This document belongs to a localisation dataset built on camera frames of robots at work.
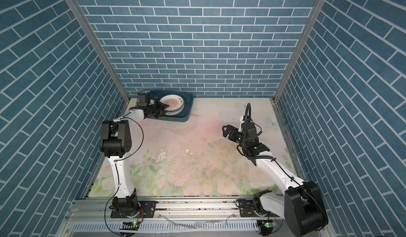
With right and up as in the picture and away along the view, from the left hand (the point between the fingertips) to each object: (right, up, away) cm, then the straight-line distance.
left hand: (168, 105), depth 103 cm
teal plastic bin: (+11, +7, +15) cm, 20 cm away
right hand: (+37, -13, -19) cm, 44 cm away
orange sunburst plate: (+2, +3, +9) cm, 9 cm away
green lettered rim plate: (+4, -5, +3) cm, 7 cm away
